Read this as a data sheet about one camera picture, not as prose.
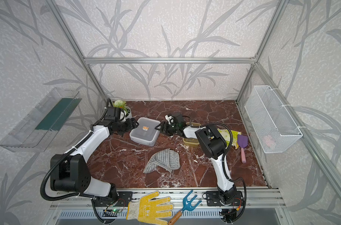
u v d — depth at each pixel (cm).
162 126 88
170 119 93
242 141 96
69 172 43
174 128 87
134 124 81
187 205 72
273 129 63
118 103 99
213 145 57
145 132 100
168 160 82
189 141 88
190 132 72
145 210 70
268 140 74
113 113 69
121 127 74
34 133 64
